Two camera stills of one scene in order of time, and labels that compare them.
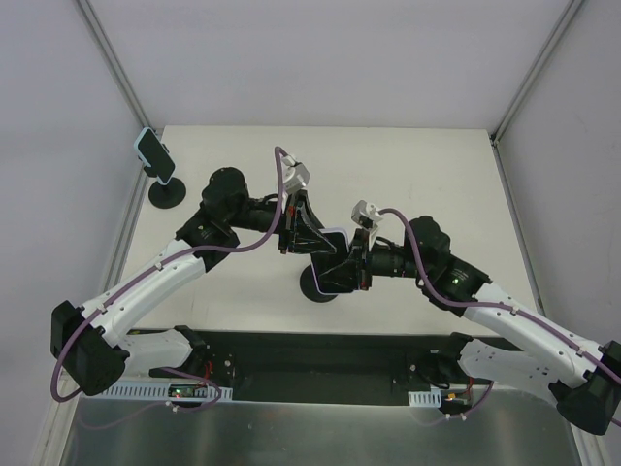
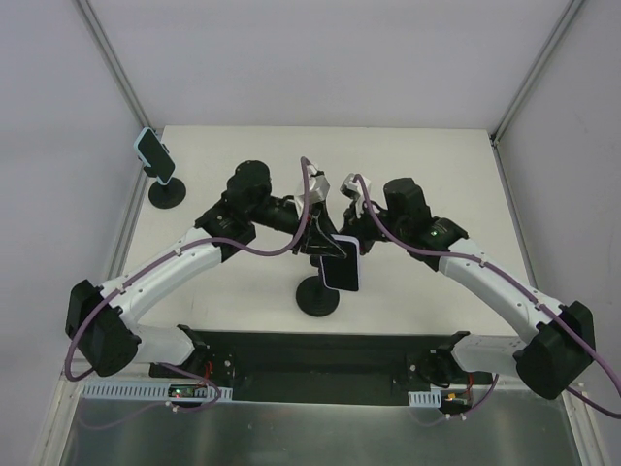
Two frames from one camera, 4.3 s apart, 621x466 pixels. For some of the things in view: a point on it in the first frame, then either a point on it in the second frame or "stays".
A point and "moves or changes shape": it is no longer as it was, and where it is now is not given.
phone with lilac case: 335,271 moves or changes shape
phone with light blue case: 153,154 stays
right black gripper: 362,259 to 353,225
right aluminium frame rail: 520,229 stays
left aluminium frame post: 116,64 stays
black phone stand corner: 310,287 moves or changes shape
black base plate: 332,370 stays
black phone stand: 165,196 stays
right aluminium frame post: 514,106 stays
